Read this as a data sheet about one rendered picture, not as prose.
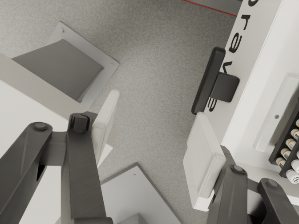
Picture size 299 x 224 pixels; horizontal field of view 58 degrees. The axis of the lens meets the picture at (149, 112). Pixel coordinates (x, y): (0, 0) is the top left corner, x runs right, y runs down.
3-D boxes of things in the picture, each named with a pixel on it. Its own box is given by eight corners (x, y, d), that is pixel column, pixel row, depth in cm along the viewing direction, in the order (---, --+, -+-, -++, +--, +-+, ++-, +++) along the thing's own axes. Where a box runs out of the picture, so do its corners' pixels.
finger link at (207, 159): (215, 156, 15) (227, 159, 15) (197, 110, 22) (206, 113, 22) (197, 197, 16) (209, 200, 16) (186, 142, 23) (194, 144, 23)
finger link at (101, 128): (94, 172, 16) (82, 169, 16) (113, 123, 22) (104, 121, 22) (105, 128, 15) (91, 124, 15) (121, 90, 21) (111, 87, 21)
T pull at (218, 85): (189, 111, 30) (191, 115, 29) (213, 44, 27) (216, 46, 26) (220, 119, 30) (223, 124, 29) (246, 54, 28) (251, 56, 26)
